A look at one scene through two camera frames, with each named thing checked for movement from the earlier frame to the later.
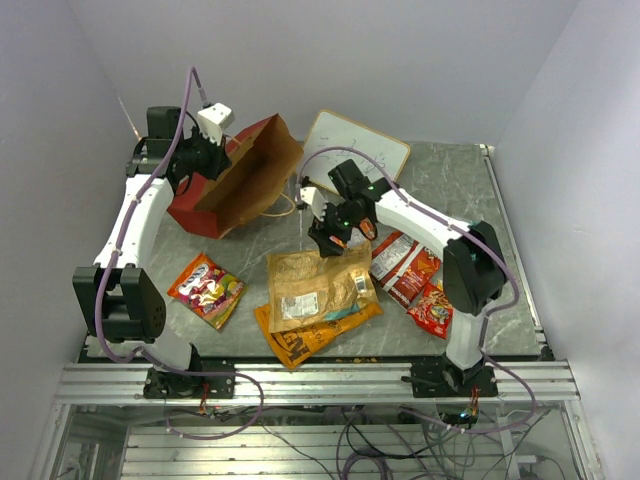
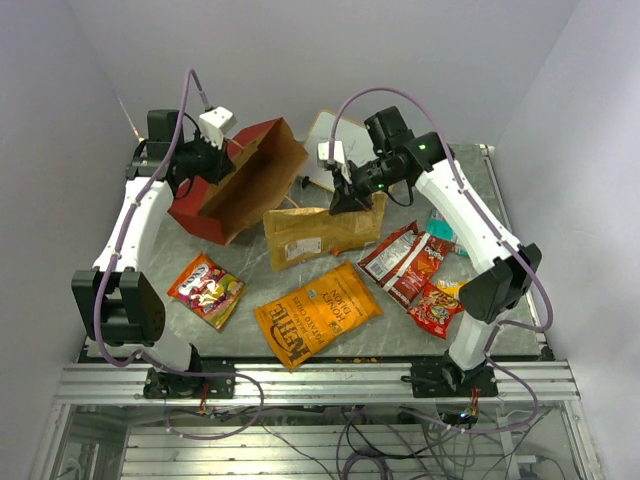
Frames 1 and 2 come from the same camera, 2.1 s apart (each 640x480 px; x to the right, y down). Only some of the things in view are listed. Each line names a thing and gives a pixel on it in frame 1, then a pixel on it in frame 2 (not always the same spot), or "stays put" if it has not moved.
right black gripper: (321, 231) → (348, 202)
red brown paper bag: (264, 160) stays put
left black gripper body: (203, 155) stays put
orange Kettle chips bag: (297, 344) stays put
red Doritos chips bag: (402, 264) stays put
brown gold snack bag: (307, 289) → (296, 233)
